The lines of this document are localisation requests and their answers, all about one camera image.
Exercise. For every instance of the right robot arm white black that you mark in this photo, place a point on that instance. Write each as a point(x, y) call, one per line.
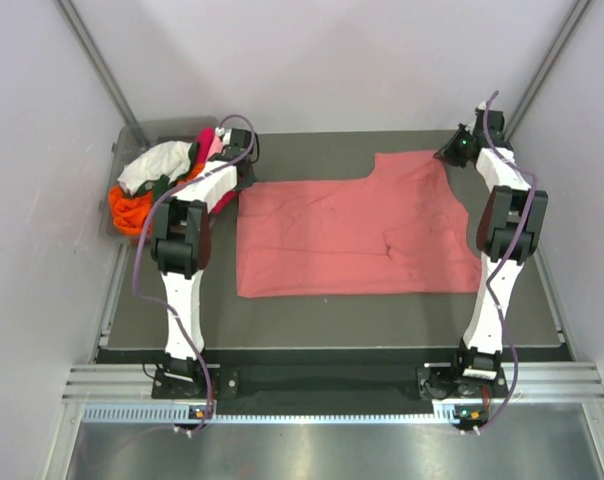
point(508, 235)

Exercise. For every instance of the grey plastic bin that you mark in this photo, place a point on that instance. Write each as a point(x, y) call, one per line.
point(127, 148)

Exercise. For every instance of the aluminium frame post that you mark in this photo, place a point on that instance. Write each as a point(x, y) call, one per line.
point(91, 50)
point(576, 15)

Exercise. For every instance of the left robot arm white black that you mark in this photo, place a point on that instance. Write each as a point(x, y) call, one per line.
point(181, 246)

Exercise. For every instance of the orange t shirt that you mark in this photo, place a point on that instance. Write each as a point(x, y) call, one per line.
point(129, 212)

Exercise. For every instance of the left aluminium frame post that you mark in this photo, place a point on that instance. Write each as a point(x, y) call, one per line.
point(91, 50)

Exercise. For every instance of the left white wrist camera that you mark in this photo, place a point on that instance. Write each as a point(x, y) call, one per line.
point(223, 133)

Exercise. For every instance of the dark green t shirt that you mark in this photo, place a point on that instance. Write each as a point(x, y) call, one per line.
point(165, 165)

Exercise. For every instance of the salmon pink t shirt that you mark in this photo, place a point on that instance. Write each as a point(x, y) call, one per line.
point(398, 230)

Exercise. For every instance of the aluminium front rail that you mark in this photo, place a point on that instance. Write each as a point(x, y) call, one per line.
point(94, 383)

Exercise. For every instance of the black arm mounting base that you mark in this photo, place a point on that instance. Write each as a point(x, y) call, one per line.
point(366, 381)

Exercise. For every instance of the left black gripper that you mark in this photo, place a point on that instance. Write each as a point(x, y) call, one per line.
point(248, 181)

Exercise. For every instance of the right aluminium frame post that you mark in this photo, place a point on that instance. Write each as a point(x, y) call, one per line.
point(576, 15)

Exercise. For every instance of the white t shirt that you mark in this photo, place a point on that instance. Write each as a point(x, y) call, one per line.
point(130, 178)

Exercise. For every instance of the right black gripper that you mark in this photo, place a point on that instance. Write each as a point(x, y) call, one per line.
point(447, 153)

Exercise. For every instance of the light pink t shirt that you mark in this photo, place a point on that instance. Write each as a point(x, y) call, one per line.
point(215, 148)

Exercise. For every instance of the magenta t shirt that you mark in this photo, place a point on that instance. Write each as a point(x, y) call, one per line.
point(215, 185)

